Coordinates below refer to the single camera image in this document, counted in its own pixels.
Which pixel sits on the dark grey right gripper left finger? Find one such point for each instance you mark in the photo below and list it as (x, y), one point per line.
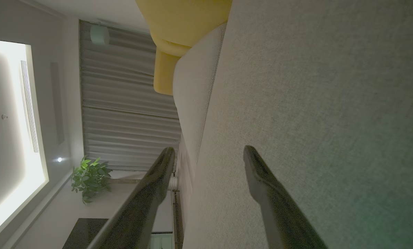
(140, 214)

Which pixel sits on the black flat television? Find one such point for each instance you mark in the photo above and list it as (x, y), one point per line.
(83, 235)

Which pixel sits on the pale green round fixture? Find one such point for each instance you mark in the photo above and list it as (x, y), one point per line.
(99, 34)

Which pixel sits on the grey and mint TV cabinet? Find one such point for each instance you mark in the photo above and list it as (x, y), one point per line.
(163, 240)

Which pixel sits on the green potted tree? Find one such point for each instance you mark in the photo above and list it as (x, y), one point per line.
(88, 178)

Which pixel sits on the white ribbed plant pot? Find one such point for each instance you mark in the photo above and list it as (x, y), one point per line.
(173, 183)

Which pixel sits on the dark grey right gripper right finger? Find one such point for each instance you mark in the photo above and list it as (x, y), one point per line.
(279, 214)

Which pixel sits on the grey chaise seat cushion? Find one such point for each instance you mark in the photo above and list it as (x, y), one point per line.
(330, 103)

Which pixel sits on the small ceiling spotlight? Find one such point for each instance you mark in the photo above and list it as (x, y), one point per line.
(59, 159)

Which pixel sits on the long grey sofa seat cushion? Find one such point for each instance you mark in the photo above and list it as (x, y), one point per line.
(192, 86)

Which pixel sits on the grey pleated curtain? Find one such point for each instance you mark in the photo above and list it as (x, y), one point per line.
(123, 103)

